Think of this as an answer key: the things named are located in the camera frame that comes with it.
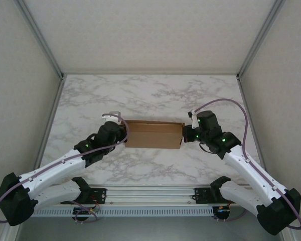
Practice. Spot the brown cardboard box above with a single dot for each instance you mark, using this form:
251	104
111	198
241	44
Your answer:
153	138

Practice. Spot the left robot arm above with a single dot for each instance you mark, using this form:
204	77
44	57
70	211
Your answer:
52	168

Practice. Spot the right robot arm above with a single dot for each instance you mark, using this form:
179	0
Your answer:
253	175

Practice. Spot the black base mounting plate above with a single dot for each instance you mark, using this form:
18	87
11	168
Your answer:
203	194
100	194

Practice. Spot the electronics board with lights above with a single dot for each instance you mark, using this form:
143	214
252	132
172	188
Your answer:
223	212
84	211

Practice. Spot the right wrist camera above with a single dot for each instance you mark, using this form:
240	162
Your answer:
194	120

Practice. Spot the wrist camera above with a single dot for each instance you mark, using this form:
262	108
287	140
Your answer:
194	120
108	116

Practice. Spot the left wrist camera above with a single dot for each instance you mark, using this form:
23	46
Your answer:
108	116

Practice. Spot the aluminium table side rail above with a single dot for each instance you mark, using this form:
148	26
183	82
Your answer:
241	88
49	125

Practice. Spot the aluminium table end rail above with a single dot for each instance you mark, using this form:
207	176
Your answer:
150	73

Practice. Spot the wide aluminium base rail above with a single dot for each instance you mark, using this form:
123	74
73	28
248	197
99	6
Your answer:
150	195

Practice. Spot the aluminium frame post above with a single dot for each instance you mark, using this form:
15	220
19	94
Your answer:
41	40
259	40

